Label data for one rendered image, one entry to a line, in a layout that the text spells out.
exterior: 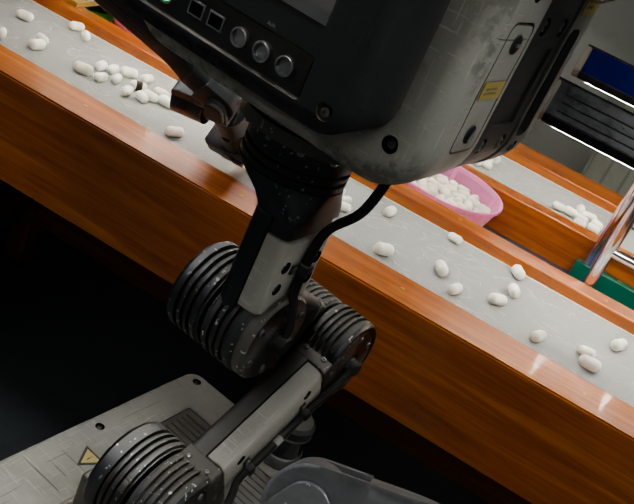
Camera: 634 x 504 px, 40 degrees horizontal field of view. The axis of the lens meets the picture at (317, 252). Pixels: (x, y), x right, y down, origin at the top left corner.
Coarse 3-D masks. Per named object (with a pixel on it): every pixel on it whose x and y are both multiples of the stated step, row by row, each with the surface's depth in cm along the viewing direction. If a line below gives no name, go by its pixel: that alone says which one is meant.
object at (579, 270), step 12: (624, 204) 186; (612, 216) 188; (612, 228) 188; (600, 240) 190; (600, 252) 191; (576, 264) 193; (588, 264) 192; (576, 276) 194; (612, 276) 193; (600, 288) 193; (612, 288) 192; (624, 288) 191; (624, 300) 191
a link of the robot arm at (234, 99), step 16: (96, 0) 127; (112, 0) 125; (128, 16) 126; (144, 32) 128; (160, 48) 129; (176, 64) 130; (192, 80) 131; (208, 80) 130; (192, 96) 134; (208, 96) 132; (224, 96) 131
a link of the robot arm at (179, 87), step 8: (176, 88) 139; (184, 88) 139; (176, 96) 140; (184, 96) 139; (176, 104) 141; (184, 104) 140; (192, 104) 140; (200, 104) 137; (208, 104) 131; (216, 104) 131; (176, 112) 143; (184, 112) 141; (192, 112) 140; (200, 112) 140; (208, 112) 133; (216, 112) 132; (224, 112) 132; (200, 120) 141; (208, 120) 144; (216, 120) 134; (224, 120) 134
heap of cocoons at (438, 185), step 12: (420, 180) 189; (432, 180) 192; (444, 180) 194; (432, 192) 186; (444, 192) 189; (456, 192) 194; (468, 192) 196; (456, 204) 185; (468, 204) 188; (480, 204) 191
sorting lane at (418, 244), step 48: (0, 0) 182; (48, 48) 170; (96, 48) 180; (96, 96) 159; (192, 144) 158; (384, 240) 155; (432, 240) 164; (432, 288) 147; (480, 288) 154; (528, 288) 163; (528, 336) 146; (576, 336) 153; (624, 336) 161; (624, 384) 144
